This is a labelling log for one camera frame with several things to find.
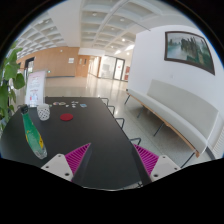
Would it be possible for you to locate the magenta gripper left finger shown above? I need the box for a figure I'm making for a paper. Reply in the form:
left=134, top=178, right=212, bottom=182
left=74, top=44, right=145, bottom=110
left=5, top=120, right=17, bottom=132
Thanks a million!
left=42, top=143, right=91, bottom=181

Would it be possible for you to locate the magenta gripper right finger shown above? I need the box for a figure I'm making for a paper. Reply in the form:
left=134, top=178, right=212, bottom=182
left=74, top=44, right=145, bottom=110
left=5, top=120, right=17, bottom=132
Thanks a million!
left=134, top=145, right=180, bottom=182

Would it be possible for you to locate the green plastic water bottle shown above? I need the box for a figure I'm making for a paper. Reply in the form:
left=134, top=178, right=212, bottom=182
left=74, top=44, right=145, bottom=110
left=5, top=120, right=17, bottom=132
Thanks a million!
left=20, top=105, right=47, bottom=159

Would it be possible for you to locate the red round coaster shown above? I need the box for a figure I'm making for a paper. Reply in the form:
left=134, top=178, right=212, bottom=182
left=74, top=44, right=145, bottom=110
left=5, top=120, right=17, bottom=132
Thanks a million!
left=60, top=113, right=73, bottom=121

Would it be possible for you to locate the long white bench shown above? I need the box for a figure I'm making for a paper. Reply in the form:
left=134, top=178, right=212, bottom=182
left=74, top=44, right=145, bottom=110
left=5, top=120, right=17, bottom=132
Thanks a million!
left=127, top=80, right=219, bottom=160

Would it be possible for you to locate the white lattice cup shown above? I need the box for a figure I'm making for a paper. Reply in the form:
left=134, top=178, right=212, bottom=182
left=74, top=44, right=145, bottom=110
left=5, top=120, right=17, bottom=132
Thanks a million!
left=37, top=104, right=50, bottom=121

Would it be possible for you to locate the white standing sign board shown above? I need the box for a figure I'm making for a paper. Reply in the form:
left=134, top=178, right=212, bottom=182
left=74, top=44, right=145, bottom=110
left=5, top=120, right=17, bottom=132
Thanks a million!
left=25, top=71, right=46, bottom=107

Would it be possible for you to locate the green potted plant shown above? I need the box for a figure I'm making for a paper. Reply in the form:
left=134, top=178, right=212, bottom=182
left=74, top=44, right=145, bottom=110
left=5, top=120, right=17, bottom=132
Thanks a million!
left=0, top=42, right=25, bottom=134

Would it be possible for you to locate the framed landscape painting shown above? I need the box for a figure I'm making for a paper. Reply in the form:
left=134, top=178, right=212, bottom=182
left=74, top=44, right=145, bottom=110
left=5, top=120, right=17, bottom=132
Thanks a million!
left=164, top=31, right=215, bottom=74

